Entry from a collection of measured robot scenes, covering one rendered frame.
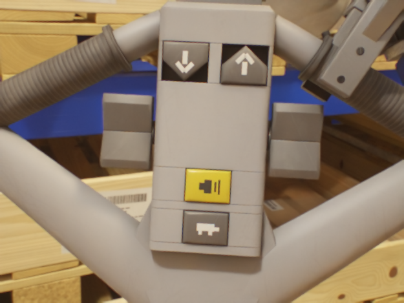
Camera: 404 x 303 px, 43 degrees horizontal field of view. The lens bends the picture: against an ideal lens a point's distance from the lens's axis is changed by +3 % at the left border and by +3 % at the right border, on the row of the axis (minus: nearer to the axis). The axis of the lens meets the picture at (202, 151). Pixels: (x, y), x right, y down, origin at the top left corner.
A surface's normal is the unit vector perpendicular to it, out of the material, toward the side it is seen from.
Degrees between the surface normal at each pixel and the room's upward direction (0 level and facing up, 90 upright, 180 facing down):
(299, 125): 91
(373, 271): 90
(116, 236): 68
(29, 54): 90
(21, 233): 90
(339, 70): 74
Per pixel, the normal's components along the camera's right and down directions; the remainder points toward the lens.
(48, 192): 0.05, -0.03
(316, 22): 0.12, 0.94
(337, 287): 0.39, 0.33
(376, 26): -0.29, 0.48
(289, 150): -0.01, -0.23
